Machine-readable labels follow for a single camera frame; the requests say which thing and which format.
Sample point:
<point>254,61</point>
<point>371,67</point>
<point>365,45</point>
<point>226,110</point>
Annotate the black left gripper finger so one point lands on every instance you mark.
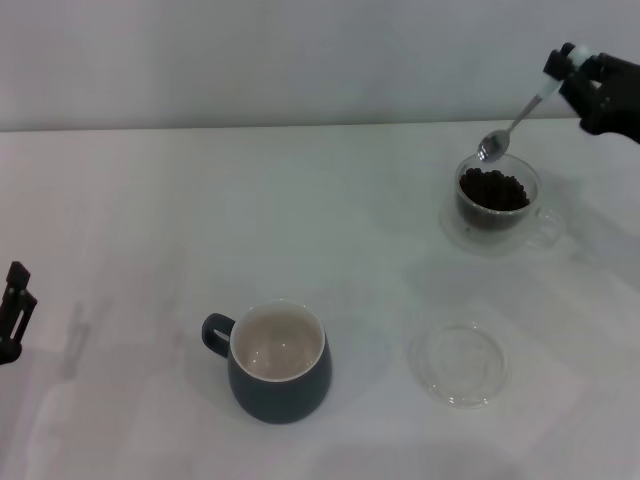
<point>15,310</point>

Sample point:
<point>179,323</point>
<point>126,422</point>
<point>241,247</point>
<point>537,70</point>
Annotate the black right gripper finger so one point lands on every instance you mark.
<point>592,85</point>
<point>557,65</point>

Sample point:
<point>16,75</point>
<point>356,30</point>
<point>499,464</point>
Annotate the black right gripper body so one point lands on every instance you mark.
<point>620,100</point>

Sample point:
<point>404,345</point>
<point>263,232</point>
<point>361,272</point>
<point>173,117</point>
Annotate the dark coffee beans heap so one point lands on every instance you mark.
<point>495,190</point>

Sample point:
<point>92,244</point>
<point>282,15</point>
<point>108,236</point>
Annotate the dark teal ceramic mug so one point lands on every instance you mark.
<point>280,400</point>

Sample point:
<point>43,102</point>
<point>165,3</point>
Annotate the round clear glass dish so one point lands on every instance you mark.
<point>480,395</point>

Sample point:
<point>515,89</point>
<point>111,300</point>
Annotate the double-wall glass cup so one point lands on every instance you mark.
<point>492,222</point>

